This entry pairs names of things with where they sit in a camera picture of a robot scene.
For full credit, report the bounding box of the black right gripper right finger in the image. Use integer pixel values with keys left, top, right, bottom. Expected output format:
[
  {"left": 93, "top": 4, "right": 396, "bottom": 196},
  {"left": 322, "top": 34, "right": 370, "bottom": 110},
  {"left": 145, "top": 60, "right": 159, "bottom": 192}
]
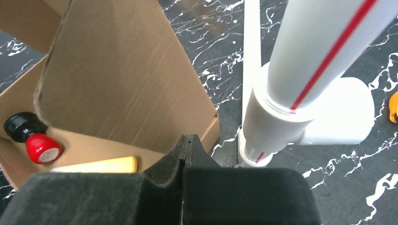
[{"left": 182, "top": 135, "right": 321, "bottom": 225}]

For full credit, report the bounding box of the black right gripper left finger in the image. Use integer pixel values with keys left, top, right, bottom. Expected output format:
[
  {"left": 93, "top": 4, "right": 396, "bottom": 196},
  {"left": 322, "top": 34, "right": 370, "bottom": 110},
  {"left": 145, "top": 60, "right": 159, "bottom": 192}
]
[{"left": 0, "top": 135, "right": 189, "bottom": 225}]

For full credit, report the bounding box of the cream cylindrical stick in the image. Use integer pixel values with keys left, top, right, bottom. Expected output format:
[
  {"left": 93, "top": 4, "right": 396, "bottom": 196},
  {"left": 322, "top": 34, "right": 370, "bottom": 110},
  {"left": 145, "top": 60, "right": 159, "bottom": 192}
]
[{"left": 50, "top": 156, "right": 138, "bottom": 173}]

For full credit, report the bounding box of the brown cardboard box sheet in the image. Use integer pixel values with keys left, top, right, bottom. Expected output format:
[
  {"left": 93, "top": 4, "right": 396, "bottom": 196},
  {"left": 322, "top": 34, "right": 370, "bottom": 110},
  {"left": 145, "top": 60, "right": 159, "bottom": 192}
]
[{"left": 0, "top": 0, "right": 220, "bottom": 189}]

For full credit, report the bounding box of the red black small bottle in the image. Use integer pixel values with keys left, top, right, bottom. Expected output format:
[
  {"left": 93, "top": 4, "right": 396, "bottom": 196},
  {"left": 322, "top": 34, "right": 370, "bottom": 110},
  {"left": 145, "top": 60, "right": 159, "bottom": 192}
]
[{"left": 3, "top": 112, "right": 63, "bottom": 164}]

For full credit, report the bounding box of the yellow tape measure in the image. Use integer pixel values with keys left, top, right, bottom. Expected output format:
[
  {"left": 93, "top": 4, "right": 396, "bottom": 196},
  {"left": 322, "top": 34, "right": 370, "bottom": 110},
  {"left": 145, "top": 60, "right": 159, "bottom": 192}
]
[{"left": 389, "top": 92, "right": 398, "bottom": 123}]

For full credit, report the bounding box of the white PVC pipe frame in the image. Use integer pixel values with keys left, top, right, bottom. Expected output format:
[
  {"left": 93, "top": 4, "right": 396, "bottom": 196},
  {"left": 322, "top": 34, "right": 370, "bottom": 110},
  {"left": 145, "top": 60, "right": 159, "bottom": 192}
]
[{"left": 237, "top": 0, "right": 398, "bottom": 168}]

